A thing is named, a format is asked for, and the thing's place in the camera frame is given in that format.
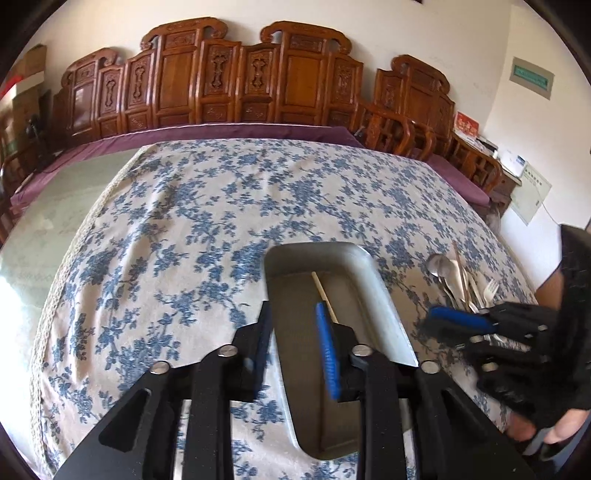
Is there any cream chopstick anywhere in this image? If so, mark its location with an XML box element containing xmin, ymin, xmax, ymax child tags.
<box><xmin>311</xmin><ymin>272</ymin><xmax>339</xmax><ymax>324</ymax></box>

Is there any metal spoon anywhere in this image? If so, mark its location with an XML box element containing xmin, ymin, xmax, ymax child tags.
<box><xmin>426</xmin><ymin>254</ymin><xmax>462</xmax><ymax>308</ymax></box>

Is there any white wall poster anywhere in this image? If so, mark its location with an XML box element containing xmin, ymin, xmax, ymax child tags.
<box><xmin>510</xmin><ymin>163</ymin><xmax>553</xmax><ymax>226</ymax></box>

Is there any white plastic fork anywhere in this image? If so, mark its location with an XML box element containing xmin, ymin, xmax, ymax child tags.
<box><xmin>478</xmin><ymin>278</ymin><xmax>500</xmax><ymax>311</ymax></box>

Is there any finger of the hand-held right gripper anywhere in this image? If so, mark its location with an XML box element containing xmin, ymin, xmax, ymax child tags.
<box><xmin>456</xmin><ymin>331</ymin><xmax>555</xmax><ymax>376</ymax></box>
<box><xmin>422</xmin><ymin>302</ymin><xmax>550</xmax><ymax>343</ymax></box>

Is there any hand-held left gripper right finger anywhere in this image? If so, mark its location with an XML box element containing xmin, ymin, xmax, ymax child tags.
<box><xmin>315</xmin><ymin>302</ymin><xmax>539</xmax><ymax>480</ymax></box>

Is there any blue floral tablecloth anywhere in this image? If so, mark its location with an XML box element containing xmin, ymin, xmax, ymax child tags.
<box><xmin>30</xmin><ymin>138</ymin><xmax>539</xmax><ymax>480</ymax></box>

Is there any person's right hand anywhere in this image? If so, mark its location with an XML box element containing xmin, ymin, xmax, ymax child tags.
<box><xmin>506</xmin><ymin>407</ymin><xmax>591</xmax><ymax>457</ymax></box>

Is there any metal tray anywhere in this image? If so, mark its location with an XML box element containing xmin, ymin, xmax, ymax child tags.
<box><xmin>263</xmin><ymin>242</ymin><xmax>419</xmax><ymax>460</ymax></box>

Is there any wooden armchair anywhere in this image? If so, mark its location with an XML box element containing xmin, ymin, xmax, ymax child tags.
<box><xmin>449</xmin><ymin>133</ymin><xmax>505</xmax><ymax>197</ymax></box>
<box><xmin>353</xmin><ymin>102</ymin><xmax>438</xmax><ymax>161</ymax></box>

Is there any purple tablecloth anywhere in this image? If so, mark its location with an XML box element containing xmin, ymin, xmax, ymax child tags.
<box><xmin>9</xmin><ymin>124</ymin><xmax>492</xmax><ymax>209</ymax></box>

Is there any green wall sign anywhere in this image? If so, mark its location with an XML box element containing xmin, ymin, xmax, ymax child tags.
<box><xmin>510</xmin><ymin>57</ymin><xmax>554</xmax><ymax>100</ymax></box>

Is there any red box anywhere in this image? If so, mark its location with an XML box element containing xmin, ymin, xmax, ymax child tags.
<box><xmin>454</xmin><ymin>112</ymin><xmax>481</xmax><ymax>137</ymax></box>

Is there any white box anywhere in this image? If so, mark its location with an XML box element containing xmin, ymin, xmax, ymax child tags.
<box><xmin>501</xmin><ymin>150</ymin><xmax>528</xmax><ymax>177</ymax></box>

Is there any wide carved wooden bench back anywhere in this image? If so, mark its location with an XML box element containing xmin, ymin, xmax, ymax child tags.
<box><xmin>124</xmin><ymin>17</ymin><xmax>366</xmax><ymax>132</ymax></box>

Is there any small carved wooden bench back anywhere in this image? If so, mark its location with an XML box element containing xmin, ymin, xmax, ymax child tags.
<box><xmin>53</xmin><ymin>46</ymin><xmax>126</xmax><ymax>146</ymax></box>

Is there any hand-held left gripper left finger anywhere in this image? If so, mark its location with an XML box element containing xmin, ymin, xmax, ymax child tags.
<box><xmin>54</xmin><ymin>300</ymin><xmax>275</xmax><ymax>480</ymax></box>

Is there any dark wooden chair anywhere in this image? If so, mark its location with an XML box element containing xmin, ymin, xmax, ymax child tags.
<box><xmin>0</xmin><ymin>115</ymin><xmax>52</xmax><ymax>243</ymax></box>

